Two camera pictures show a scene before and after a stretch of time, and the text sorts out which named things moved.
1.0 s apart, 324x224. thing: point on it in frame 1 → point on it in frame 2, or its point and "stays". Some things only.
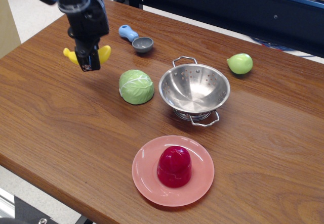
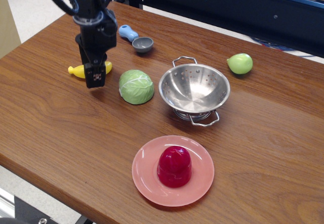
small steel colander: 193,90 stays
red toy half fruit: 174,167 stays
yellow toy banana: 105,52 → 79,71
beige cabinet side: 9,38 stays
